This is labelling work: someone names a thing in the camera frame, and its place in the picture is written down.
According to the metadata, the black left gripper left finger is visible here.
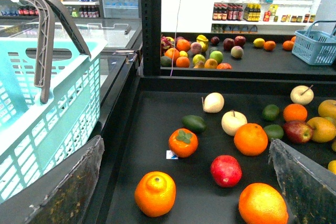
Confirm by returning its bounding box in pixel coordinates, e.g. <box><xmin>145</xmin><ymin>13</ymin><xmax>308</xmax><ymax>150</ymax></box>
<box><xmin>25</xmin><ymin>135</ymin><xmax>104</xmax><ymax>223</ymax></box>

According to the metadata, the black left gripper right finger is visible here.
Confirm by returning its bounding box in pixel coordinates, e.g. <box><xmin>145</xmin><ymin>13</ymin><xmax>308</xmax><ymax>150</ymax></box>
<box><xmin>269</xmin><ymin>139</ymin><xmax>335</xmax><ymax>223</ymax></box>

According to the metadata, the yellow lemon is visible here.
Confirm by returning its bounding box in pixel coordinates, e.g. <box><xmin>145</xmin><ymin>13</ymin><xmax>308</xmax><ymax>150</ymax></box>
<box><xmin>328</xmin><ymin>160</ymin><xmax>336</xmax><ymax>174</ymax></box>

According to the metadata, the light teal shopping basket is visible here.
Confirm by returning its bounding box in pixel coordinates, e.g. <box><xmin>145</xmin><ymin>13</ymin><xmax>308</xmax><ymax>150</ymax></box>
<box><xmin>1</xmin><ymin>38</ymin><xmax>107</xmax><ymax>201</ymax></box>

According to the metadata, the grey basket handle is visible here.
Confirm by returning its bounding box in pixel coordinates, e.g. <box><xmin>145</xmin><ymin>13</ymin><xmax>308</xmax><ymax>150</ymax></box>
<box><xmin>0</xmin><ymin>0</ymin><xmax>92</xmax><ymax>104</ymax></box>

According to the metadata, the black metal shelf rack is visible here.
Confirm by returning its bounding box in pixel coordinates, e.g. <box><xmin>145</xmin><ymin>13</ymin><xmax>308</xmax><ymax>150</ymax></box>
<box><xmin>102</xmin><ymin>0</ymin><xmax>335</xmax><ymax>223</ymax></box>

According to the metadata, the yellow lemon far shelf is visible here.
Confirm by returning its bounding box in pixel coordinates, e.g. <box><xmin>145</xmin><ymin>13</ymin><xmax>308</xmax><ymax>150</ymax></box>
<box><xmin>253</xmin><ymin>38</ymin><xmax>265</xmax><ymax>48</ymax></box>

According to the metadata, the peach far shelf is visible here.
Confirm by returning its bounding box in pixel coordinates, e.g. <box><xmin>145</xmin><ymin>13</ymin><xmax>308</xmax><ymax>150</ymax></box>
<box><xmin>230</xmin><ymin>46</ymin><xmax>244</xmax><ymax>59</ymax></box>

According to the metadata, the green apple far shelf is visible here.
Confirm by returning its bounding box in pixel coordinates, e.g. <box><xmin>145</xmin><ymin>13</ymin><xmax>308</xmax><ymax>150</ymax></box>
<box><xmin>209</xmin><ymin>50</ymin><xmax>224</xmax><ymax>64</ymax></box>

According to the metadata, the large orange front right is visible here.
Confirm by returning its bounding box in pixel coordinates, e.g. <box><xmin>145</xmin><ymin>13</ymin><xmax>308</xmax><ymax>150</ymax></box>
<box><xmin>238</xmin><ymin>183</ymin><xmax>289</xmax><ymax>223</ymax></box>

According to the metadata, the large orange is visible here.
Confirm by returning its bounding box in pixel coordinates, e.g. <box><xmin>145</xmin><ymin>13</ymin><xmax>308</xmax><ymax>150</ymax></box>
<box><xmin>134</xmin><ymin>171</ymin><xmax>176</xmax><ymax>218</ymax></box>
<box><xmin>238</xmin><ymin>183</ymin><xmax>289</xmax><ymax>223</ymax></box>

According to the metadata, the red yellow apple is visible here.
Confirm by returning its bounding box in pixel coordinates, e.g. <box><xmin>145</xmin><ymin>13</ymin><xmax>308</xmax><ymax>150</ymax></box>
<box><xmin>282</xmin><ymin>120</ymin><xmax>313</xmax><ymax>144</ymax></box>

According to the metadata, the golden pear fruit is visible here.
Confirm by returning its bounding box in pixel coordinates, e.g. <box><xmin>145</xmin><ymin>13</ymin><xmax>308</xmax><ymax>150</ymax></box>
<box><xmin>307</xmin><ymin>116</ymin><xmax>335</xmax><ymax>143</ymax></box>

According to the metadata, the green lime front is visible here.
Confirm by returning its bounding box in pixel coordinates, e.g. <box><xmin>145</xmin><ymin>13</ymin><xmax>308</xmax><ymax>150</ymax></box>
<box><xmin>263</xmin><ymin>124</ymin><xmax>284</xmax><ymax>141</ymax></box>

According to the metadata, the green lime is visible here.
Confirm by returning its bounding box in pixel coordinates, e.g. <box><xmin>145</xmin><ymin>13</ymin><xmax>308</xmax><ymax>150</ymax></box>
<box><xmin>263</xmin><ymin>124</ymin><xmax>284</xmax><ymax>141</ymax></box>
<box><xmin>262</xmin><ymin>104</ymin><xmax>280</xmax><ymax>122</ymax></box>

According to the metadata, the round orange centre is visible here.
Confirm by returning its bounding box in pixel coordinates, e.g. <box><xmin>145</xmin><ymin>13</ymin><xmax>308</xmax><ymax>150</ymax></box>
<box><xmin>234</xmin><ymin>123</ymin><xmax>268</xmax><ymax>156</ymax></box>

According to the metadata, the small orange back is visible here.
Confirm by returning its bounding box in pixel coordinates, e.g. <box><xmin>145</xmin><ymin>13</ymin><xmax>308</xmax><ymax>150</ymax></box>
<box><xmin>283</xmin><ymin>103</ymin><xmax>308</xmax><ymax>122</ymax></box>

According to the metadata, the golden pear far right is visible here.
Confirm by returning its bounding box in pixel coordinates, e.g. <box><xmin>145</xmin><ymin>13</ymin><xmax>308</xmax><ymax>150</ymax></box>
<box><xmin>318</xmin><ymin>100</ymin><xmax>336</xmax><ymax>119</ymax></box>

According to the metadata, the green lime back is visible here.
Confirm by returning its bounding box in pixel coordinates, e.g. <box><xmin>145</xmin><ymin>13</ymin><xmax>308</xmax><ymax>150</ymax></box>
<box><xmin>262</xmin><ymin>104</ymin><xmax>280</xmax><ymax>122</ymax></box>

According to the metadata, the red pomegranate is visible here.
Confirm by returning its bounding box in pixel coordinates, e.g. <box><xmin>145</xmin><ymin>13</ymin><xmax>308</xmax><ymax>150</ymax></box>
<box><xmin>211</xmin><ymin>155</ymin><xmax>243</xmax><ymax>188</ymax></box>

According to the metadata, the large orange front left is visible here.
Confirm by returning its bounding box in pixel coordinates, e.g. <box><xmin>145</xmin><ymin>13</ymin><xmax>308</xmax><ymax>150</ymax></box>
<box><xmin>134</xmin><ymin>171</ymin><xmax>176</xmax><ymax>218</ymax></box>

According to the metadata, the pale pear back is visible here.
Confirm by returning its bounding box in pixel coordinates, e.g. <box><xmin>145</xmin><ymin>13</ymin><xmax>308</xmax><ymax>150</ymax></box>
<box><xmin>290</xmin><ymin>85</ymin><xmax>314</xmax><ymax>105</ymax></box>

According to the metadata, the pale pear with stem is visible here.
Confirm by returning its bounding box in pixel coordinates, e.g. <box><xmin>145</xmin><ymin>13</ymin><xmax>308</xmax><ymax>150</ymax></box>
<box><xmin>221</xmin><ymin>110</ymin><xmax>247</xmax><ymax>136</ymax></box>

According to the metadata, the white price label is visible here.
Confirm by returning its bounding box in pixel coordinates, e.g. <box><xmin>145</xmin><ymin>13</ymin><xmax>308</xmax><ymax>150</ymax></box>
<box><xmin>166</xmin><ymin>150</ymin><xmax>179</xmax><ymax>159</ymax></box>

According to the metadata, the pale pear left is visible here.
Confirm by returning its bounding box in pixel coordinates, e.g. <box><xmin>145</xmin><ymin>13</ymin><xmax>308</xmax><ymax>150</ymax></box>
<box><xmin>202</xmin><ymin>92</ymin><xmax>225</xmax><ymax>113</ymax></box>

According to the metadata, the orange persimmon green leaf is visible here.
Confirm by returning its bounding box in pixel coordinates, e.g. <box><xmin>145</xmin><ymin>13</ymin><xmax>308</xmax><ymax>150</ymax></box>
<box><xmin>168</xmin><ymin>128</ymin><xmax>198</xmax><ymax>158</ymax></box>

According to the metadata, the dark green avocado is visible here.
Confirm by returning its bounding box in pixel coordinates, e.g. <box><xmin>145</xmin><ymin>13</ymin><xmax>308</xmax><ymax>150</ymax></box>
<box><xmin>182</xmin><ymin>115</ymin><xmax>207</xmax><ymax>133</ymax></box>

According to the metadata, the blue shopping basket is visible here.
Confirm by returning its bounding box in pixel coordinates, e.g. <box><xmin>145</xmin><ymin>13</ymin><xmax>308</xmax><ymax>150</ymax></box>
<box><xmin>292</xmin><ymin>20</ymin><xmax>335</xmax><ymax>66</ymax></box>

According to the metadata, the dark red apple far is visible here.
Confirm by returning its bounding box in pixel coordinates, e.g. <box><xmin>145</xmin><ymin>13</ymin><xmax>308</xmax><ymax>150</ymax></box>
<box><xmin>223</xmin><ymin>38</ymin><xmax>235</xmax><ymax>51</ymax></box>

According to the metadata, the glass freezer chest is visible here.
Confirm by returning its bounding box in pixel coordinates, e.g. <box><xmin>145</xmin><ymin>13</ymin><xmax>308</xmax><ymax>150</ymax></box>
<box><xmin>0</xmin><ymin>16</ymin><xmax>144</xmax><ymax>109</ymax></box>

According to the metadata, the yellow banana bunch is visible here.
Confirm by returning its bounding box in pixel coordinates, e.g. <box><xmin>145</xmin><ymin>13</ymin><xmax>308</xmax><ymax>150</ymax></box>
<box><xmin>196</xmin><ymin>35</ymin><xmax>208</xmax><ymax>52</ymax></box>

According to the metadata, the pink dragon fruit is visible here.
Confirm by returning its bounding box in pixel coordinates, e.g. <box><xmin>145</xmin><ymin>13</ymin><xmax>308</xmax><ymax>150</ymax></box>
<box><xmin>161</xmin><ymin>36</ymin><xmax>175</xmax><ymax>55</ymax></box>

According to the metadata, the white wall goods shelf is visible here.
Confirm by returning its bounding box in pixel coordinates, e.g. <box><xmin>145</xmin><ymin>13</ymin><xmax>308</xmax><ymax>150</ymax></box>
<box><xmin>211</xmin><ymin>0</ymin><xmax>322</xmax><ymax>34</ymax></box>

